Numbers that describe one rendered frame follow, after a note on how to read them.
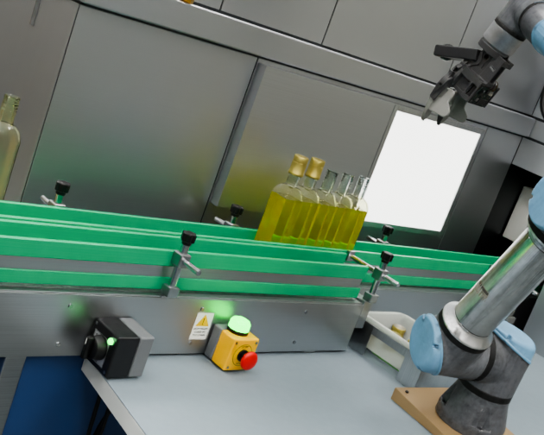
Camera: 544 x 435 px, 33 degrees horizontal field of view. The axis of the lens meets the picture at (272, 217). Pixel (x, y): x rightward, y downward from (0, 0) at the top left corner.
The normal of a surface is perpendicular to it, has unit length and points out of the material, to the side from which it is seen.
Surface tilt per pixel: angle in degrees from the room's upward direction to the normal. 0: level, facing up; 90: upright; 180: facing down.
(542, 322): 90
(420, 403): 5
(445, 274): 90
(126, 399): 0
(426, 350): 97
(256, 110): 90
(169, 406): 0
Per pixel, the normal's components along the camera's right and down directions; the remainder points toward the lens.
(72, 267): 0.62, 0.39
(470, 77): -0.70, -0.09
